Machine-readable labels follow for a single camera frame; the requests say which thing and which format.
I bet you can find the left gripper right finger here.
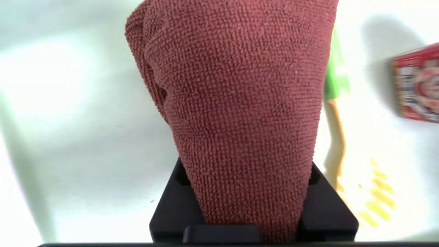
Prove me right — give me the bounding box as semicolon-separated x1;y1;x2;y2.
297;162;359;242

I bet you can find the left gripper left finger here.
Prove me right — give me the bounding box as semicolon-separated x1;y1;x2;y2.
149;158;207;243

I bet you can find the brown towel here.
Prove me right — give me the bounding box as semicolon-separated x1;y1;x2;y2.
124;0;340;245

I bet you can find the yellow pasta spoon green handle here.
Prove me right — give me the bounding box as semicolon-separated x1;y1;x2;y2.
322;27;396;228

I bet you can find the red drink carton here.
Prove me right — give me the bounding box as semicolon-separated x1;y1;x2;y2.
392;43;439;123

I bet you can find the light green plastic tray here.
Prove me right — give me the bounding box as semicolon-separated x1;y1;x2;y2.
0;0;439;244

